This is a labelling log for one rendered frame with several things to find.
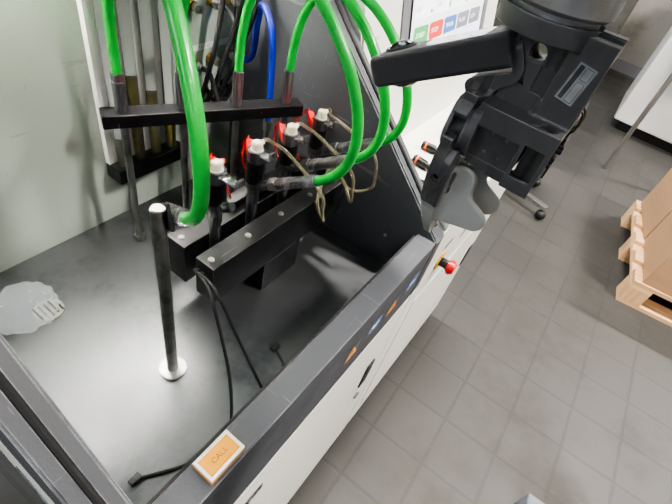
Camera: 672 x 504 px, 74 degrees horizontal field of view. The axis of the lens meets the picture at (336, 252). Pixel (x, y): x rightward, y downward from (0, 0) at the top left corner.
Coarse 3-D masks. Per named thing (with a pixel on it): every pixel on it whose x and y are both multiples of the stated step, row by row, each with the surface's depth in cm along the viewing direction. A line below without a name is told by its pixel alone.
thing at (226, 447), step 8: (224, 440) 51; (232, 440) 51; (216, 448) 50; (224, 448) 50; (232, 448) 50; (208, 456) 49; (216, 456) 49; (224, 456) 50; (200, 464) 49; (208, 464) 49; (216, 464) 49; (208, 472) 48; (216, 480) 49
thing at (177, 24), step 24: (168, 0) 32; (168, 24) 32; (192, 48) 33; (120, 72) 63; (192, 72) 33; (192, 96) 33; (192, 120) 34; (192, 144) 35; (192, 168) 36; (192, 216) 40
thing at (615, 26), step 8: (632, 0) 397; (496, 8) 441; (624, 8) 403; (632, 8) 401; (624, 16) 406; (496, 24) 449; (608, 24) 414; (616, 24) 412; (616, 32) 415; (544, 48) 445
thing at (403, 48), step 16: (480, 32) 33; (496, 32) 31; (512, 32) 30; (400, 48) 36; (416, 48) 34; (432, 48) 33; (448, 48) 33; (464, 48) 32; (480, 48) 32; (496, 48) 31; (512, 48) 31; (384, 64) 36; (400, 64) 35; (416, 64) 35; (432, 64) 34; (448, 64) 33; (464, 64) 33; (480, 64) 32; (496, 64) 32; (512, 64) 31; (384, 80) 37; (400, 80) 36; (416, 80) 35
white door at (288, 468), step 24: (384, 336) 98; (360, 360) 88; (336, 384) 79; (360, 384) 109; (336, 408) 99; (312, 432) 88; (336, 432) 133; (288, 456) 79; (312, 456) 114; (264, 480) 72; (288, 480) 100
